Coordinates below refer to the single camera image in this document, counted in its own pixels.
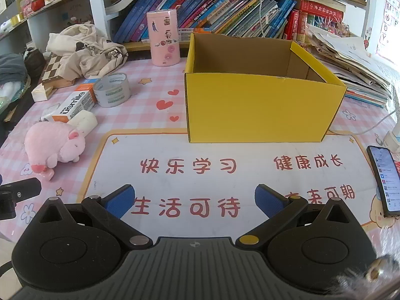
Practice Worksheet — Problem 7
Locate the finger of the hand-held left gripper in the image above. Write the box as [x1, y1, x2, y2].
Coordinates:
[0, 178, 42, 221]

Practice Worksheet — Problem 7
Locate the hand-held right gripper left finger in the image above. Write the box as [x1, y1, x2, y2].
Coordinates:
[29, 184, 154, 250]

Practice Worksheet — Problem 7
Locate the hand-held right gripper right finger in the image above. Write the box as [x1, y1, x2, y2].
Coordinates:
[236, 184, 360, 249]

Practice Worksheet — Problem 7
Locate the pink plush pig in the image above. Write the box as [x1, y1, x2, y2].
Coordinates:
[24, 121, 86, 182]

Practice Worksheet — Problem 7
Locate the white sponge block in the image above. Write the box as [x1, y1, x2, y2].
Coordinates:
[67, 110, 98, 135]

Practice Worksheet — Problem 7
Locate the yellow cardboard box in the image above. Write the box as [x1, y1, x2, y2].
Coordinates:
[184, 32, 347, 143]

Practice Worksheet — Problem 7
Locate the white orange toothpaste box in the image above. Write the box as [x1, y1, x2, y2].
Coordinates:
[51, 78, 102, 123]

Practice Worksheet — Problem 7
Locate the pink stickered cylinder container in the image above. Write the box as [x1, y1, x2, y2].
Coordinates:
[147, 9, 180, 67]

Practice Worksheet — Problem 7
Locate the white bag with teal trim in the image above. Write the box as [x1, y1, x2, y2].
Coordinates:
[0, 76, 32, 110]

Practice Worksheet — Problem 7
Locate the small cream paper box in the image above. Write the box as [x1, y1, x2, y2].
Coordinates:
[31, 83, 58, 102]

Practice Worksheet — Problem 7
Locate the grey tape roll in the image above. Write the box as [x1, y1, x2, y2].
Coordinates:
[93, 73, 131, 108]

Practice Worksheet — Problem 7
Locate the black smartphone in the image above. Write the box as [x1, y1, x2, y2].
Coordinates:
[366, 145, 400, 218]

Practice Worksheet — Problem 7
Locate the pink checked table mat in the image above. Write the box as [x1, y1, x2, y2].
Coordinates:
[0, 50, 400, 247]

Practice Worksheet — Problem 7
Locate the dark grey cloth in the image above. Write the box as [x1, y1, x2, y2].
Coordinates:
[0, 53, 29, 83]

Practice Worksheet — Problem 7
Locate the wooden chessboard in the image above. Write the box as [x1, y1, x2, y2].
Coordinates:
[40, 51, 77, 90]

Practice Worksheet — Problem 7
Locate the black bag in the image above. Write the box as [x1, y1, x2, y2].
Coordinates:
[24, 47, 47, 76]

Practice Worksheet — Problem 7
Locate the stack of papers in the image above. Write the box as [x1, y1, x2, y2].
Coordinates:
[304, 22, 393, 108]

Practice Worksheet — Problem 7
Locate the small orange toothpaste box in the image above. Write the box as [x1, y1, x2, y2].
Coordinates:
[177, 27, 213, 42]

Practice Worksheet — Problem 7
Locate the colourful trinket pile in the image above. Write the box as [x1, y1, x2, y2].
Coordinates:
[308, 15, 349, 33]

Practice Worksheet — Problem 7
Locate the bookshelf with wooden boards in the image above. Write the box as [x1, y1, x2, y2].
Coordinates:
[86, 0, 369, 52]

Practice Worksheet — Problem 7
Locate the row of colourful books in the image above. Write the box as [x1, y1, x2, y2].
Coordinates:
[112, 0, 344, 43]

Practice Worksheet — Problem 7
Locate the white cable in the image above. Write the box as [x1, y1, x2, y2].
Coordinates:
[257, 0, 268, 38]
[328, 111, 397, 136]

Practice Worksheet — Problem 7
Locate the wall letter chart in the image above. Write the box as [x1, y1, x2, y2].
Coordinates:
[375, 0, 400, 65]

